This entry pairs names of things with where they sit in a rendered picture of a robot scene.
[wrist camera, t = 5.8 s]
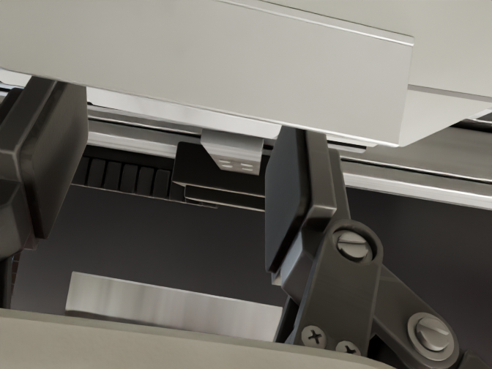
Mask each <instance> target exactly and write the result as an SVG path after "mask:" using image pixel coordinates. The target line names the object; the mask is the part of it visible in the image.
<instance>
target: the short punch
mask: <svg viewBox="0 0 492 369"><path fill-rule="evenodd" d="M282 309H283V307H278V306H274V305H265V304H261V303H257V302H248V301H244V300H240V299H232V298H227V297H219V296H215V295H210V294H202V293H197V292H192V291H185V290H180V289H175V288H167V287H163V286H155V285H150V284H145V283H138V282H133V281H129V280H120V279H116V278H112V277H103V276H99V275H91V274H86V273H82V272H72V276H71V281H70V287H69V291H68V296H67V303H66V308H65V312H64V315H63V316H71V317H77V318H88V319H95V320H101V321H112V322H119V323H126V324H137V325H144V326H150V327H161V328H167V329H178V330H184V331H191V332H202V333H207V334H213V335H224V336H230V337H235V338H247V339H252V340H263V341H269V342H272V341H273V339H274V336H275V333H276V330H277V326H278V324H279V321H280V317H281V314H282Z"/></svg>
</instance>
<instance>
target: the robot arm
mask: <svg viewBox="0 0 492 369"><path fill-rule="evenodd" d="M88 136H89V126H88V109H87V93H86V86H80V85H76V84H72V83H65V82H61V81H55V80H51V79H47V78H40V77H36V76H31V78H30V79H29V81H28V83H27V84H26V86H25V87H24V89H21V88H17V87H15V88H12V89H11V90H10V91H9V92H8V94H7V96H6V97H5V98H4V100H3V101H2V103H1V105H0V369H492V367H491V366H489V365H488V364H487V363H486V362H484V361H483V360H482V359H480V358H479V357H478V356H477V355H476V354H475V353H474V352H472V351H471V350H470V349H469V350H467V351H464V350H463V349H461V348H460V347H459V344H458V339H457V337H456V335H455V333H454V332H453V330H452V327H451V326H450V325H449V324H448V323H447V322H446V321H445V320H444V319H443V318H442V317H441V316H440V315H439V314H438V313H437V312H436V311H435V310H434V309H433V308H431V307H430V306H429V305H428V304H427V303H426V302H424V301H423V300H422V299H421V298H420V297H419V296H418V295H416V294H415V293H414V292H413V291H412V290H411V289H410V288H409V287H408V286H407V285H406V284H405V283H403V282H402V281H401V280H400V279H399V278H398V277H396V276H395V275H394V274H393V273H392V272H391V271H390V270H388V268H386V267H385V265H383V264H382V261H383V256H384V251H383V246H382V244H381V240H380V239H379V238H378V237H377V235H376V233H375V232H374V231H372V230H371V229H370V228H369V227H368V226H366V225H364V224H363V223H361V222H358V221H356V220H351V215H350V211H349V203H348V199H347V194H346V186H345V182H344V177H343V169H342V165H341V160H340V153H339V151H338V150H337V149H333V148H329V147H328V144H327V135H326V134H324V133H317V132H313V131H309V130H303V129H299V128H295V127H288V126H284V125H282V126H281V128H280V132H279V134H278V137H277V140H276V142H275V145H274V148H273V150H272V153H271V156H270V159H269V162H268V164H267V167H266V173H265V269H266V272H271V273H272V285H277V286H281V288H282V289H283V290H284V291H285V292H286V293H287V295H288V297H287V300H286V303H285V306H284V308H283V312H282V315H281V317H280V321H279V324H278V326H277V330H276V333H275V336H274V339H273V341H272V342H269V341H263V340H252V339H247V338H235V337H230V336H224V335H213V334H207V333H202V332H191V331H184V330H178V329H167V328H161V327H150V326H144V325H137V324H126V323H119V322H112V321H101V320H95V319H88V318H77V317H71V316H59V315H53V314H46V313H35V312H29V311H22V310H10V304H11V284H12V256H13V255H15V254H17V253H19V252H21V251H23V249H26V250H36V249H37V246H38V244H39V242H40V239H47V238H48V237H49V236H50V233H51V230H52V228H53V225H54V223H55V221H56V218H57V216H58V213H59V210H60V209H61V207H62V204H63V201H64V198H65V196H66V194H67V191H68V189H69V187H70V184H71V181H72V178H73V177H74V174H75V172H76V169H77V167H78V164H79V162H80V160H81V157H82V155H83V152H84V149H85V148H86V144H87V141H88Z"/></svg>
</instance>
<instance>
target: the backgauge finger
mask: <svg viewBox="0 0 492 369"><path fill-rule="evenodd" d="M200 142H201V144H197V143H188V142H184V141H180V142H179V143H178V144H177V148H176V156H175V160H174V168H173V173H172V177H171V180H172V182H174V183H177V184H178V185H181V186H184V187H185V189H184V196H185V198H189V199H192V200H195V201H203V202H207V203H212V204H220V205H225V206H234V207H239V208H243V209H252V210H256V211H261V212H265V173H266V169H267V164H268V162H269V159H270V155H265V154H262V150H263V144H264V139H263V138H256V137H251V136H246V135H237V134H233V133H225V132H219V131H214V130H206V129H203V130H202V132H201V140H200Z"/></svg>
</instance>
